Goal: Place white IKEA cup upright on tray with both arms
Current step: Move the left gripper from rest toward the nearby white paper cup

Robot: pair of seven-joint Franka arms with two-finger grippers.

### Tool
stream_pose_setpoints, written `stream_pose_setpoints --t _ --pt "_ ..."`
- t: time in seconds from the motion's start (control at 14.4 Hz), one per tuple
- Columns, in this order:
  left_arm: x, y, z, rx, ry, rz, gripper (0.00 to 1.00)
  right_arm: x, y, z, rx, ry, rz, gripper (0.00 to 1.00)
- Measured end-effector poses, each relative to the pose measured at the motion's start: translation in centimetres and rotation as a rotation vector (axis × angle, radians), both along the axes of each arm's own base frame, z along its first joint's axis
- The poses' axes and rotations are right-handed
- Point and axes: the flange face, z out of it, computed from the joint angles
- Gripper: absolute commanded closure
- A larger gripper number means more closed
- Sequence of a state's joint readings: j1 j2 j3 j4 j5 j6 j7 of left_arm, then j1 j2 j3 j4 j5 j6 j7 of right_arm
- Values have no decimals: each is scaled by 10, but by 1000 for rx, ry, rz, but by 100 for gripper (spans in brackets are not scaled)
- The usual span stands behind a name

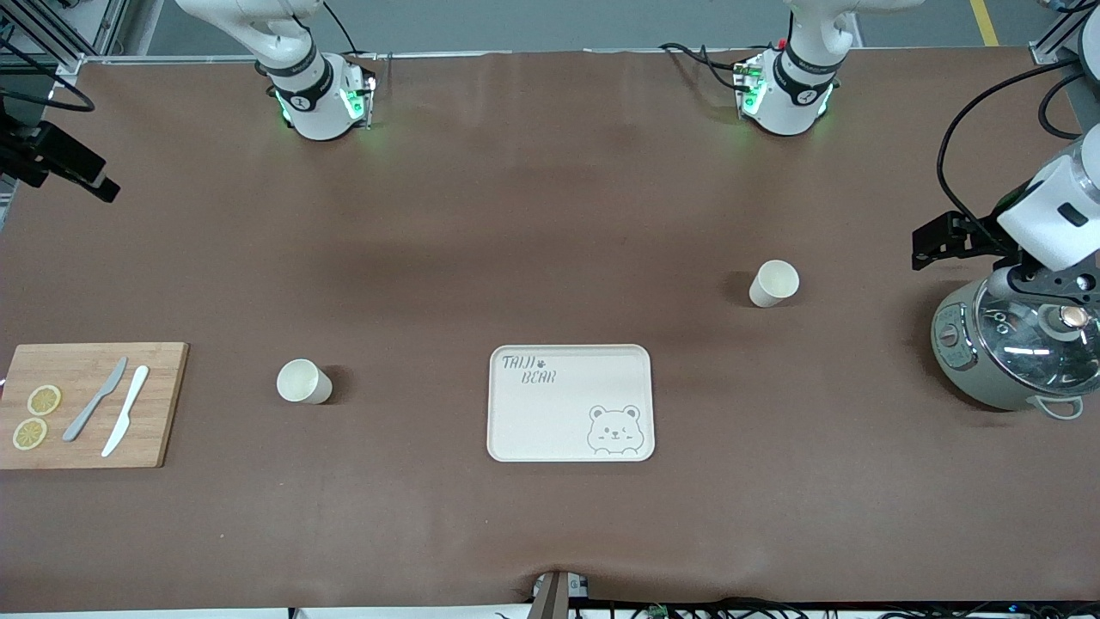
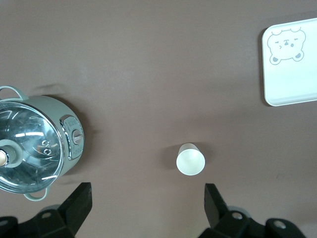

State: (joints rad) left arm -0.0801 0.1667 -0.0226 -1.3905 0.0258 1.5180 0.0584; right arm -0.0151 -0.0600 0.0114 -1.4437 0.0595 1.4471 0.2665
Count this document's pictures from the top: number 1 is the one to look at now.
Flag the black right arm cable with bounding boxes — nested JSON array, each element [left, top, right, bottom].
[[0, 62, 96, 113]]

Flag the white plastic knife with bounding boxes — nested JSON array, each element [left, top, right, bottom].
[[101, 365, 150, 457]]

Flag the black base cables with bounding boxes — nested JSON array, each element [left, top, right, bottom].
[[659, 41, 754, 92]]

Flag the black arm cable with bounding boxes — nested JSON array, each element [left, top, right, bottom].
[[0, 62, 96, 113], [936, 58, 1100, 252]]

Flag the aluminium frame profile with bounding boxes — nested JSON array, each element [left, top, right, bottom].
[[1031, 0, 1100, 66], [0, 0, 130, 83]]

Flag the glass pot lid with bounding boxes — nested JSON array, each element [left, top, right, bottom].
[[974, 277, 1100, 396]]

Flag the black cable loop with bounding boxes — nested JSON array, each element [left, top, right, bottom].
[[1037, 70, 1089, 141]]

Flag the beige bear print tray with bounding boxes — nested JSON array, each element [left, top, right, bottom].
[[486, 344, 656, 463]]

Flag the grey plastic knife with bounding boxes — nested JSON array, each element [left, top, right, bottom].
[[62, 357, 128, 443]]

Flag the bamboo cutting board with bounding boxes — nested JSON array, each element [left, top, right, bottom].
[[0, 342, 190, 469]]

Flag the thin black cable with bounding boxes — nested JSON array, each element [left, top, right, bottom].
[[322, 0, 393, 61]]

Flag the white plastic cup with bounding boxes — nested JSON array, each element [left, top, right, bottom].
[[749, 260, 801, 309], [276, 359, 333, 405]]

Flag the grey electric cooking pot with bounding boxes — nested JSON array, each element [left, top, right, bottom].
[[931, 277, 1085, 420]]

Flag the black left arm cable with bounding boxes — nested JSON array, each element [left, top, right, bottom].
[[936, 58, 1100, 252]]

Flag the brown table cover mat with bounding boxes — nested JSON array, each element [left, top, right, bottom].
[[0, 47, 1100, 613]]

